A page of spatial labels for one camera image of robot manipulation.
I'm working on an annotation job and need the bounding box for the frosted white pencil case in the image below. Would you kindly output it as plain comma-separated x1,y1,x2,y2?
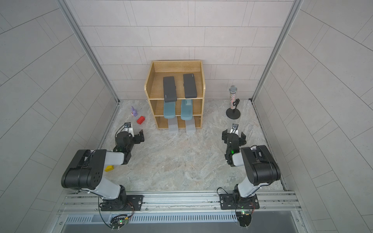
185,118,196,134
168,116,179,134

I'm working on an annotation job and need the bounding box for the teal pencil case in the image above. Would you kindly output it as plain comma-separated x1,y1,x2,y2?
163,102,176,119
181,99,193,121

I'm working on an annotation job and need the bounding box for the black pencil case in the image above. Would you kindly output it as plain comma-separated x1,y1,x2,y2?
183,73,197,99
163,76,177,103

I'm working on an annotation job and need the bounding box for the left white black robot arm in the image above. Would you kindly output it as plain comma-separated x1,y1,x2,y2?
61,130,145,212

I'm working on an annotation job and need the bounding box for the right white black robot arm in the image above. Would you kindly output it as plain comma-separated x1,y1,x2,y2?
222,130,281,209

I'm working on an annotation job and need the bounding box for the wooden three-tier shelf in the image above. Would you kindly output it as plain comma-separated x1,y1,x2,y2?
144,60,206,129

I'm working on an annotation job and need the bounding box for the red block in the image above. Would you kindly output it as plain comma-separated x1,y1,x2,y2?
137,116,145,125

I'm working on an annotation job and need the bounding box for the candy tube on black stand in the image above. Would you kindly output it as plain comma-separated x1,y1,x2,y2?
226,85,241,119

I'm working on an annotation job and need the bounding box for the purple toy figure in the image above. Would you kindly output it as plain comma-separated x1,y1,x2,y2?
131,106,138,117

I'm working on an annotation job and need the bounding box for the yellow block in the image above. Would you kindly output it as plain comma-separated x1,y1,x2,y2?
105,165,114,172

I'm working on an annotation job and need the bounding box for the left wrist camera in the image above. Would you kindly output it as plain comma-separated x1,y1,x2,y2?
123,122,134,135

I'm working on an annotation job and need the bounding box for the aluminium mounting rail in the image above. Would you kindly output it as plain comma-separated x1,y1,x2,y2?
56,190,302,216

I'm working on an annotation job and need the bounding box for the right circuit board with wires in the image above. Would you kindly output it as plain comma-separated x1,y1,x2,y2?
235,211,252,228

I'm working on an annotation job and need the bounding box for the circuit board with wires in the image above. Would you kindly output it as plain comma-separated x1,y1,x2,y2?
235,211,252,228
109,214,129,231

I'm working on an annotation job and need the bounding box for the left circuit board with wires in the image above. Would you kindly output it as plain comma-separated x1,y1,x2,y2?
109,214,129,231

